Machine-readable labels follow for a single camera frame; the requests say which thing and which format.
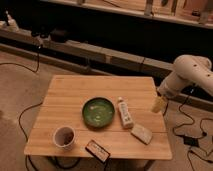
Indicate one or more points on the wooden table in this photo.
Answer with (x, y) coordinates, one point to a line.
(71, 116)

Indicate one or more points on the white spray bottle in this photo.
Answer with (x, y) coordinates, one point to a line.
(12, 22)

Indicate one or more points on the black device on ledge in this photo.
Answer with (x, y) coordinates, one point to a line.
(59, 35)

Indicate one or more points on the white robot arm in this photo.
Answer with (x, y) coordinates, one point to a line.
(187, 70)

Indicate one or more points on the black rectangular box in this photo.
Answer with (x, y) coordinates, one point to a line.
(97, 151)

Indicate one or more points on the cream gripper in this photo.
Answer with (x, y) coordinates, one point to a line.
(159, 103)

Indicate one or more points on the white sponge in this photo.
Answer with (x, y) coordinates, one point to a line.
(142, 133)

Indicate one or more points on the green ceramic bowl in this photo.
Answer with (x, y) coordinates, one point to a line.
(98, 112)

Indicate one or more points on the white tube bottle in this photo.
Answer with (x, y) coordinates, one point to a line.
(126, 119)

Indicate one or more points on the white paper cup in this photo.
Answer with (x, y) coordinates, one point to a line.
(64, 137)

